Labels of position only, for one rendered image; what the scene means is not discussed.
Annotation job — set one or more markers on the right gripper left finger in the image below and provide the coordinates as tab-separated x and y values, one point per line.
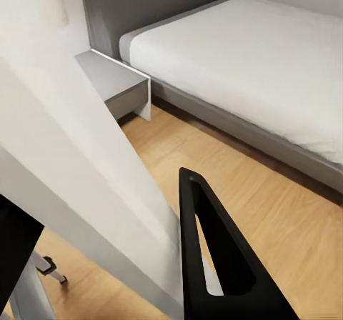
19	233

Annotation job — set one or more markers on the nightstand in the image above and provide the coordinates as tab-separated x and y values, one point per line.
123	89

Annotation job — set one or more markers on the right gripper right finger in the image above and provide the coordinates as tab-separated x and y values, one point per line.
249	292

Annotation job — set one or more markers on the bed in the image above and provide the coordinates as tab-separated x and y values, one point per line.
266	73

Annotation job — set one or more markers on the camera tripod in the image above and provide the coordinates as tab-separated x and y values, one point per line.
65	161

